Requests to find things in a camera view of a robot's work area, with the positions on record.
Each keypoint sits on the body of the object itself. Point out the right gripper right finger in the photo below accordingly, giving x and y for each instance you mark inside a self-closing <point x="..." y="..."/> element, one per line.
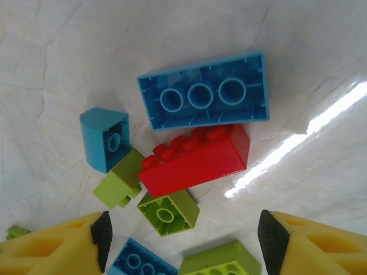
<point x="315" y="252"/>

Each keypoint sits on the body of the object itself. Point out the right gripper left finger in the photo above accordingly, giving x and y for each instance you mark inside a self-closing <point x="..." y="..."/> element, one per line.
<point x="51" y="252"/>

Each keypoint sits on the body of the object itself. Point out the red lego brick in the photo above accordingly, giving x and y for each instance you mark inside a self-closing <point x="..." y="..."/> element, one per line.
<point x="195" y="166"/>

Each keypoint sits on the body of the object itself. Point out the small green lego brick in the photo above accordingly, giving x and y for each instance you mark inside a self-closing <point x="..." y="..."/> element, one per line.
<point x="183" y="206"/>
<point x="117" y="183"/>

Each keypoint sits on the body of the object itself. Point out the small blue lego brick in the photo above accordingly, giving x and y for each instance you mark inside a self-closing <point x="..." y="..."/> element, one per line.
<point x="91" y="134"/>

